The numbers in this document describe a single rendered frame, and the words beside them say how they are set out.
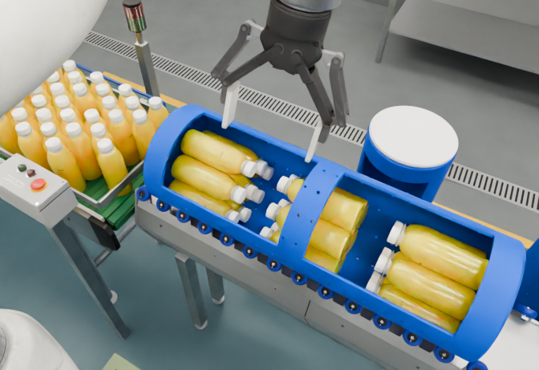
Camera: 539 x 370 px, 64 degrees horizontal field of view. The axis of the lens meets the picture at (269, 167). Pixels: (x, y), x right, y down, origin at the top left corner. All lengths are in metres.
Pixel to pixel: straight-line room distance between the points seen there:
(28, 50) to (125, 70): 3.25
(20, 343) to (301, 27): 0.60
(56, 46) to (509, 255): 0.88
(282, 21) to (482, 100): 3.06
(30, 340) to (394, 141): 1.08
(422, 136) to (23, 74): 1.27
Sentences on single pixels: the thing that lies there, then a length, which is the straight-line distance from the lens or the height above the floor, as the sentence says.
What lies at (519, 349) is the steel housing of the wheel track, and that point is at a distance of 1.27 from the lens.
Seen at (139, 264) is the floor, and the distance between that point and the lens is 2.34.
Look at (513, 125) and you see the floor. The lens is 3.40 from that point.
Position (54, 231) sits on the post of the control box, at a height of 0.89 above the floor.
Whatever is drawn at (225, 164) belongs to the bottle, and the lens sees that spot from 1.08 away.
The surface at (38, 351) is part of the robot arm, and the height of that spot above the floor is 1.30.
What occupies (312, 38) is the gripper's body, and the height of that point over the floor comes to 1.70.
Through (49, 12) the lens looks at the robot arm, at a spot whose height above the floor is 1.84.
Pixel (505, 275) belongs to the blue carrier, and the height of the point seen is 1.23.
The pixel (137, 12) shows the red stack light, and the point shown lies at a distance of 1.60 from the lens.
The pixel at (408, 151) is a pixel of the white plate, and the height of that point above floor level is 1.04.
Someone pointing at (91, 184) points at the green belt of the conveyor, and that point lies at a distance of 1.49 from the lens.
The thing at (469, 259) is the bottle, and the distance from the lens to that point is 0.99.
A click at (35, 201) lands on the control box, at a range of 1.23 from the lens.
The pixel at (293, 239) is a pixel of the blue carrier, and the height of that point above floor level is 1.16.
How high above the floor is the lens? 1.97
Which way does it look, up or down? 48 degrees down
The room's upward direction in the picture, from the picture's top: 2 degrees clockwise
